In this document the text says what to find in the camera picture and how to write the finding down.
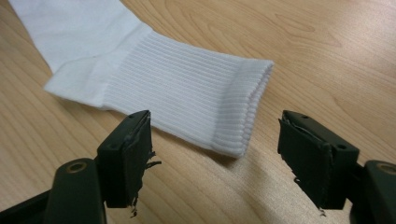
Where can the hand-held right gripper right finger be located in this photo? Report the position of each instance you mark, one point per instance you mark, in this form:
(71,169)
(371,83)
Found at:
(317,161)

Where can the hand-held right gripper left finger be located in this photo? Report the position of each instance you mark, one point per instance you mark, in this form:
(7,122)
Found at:
(124,161)

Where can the white sock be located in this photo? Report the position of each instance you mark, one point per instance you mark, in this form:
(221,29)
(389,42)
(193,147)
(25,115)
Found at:
(174,90)

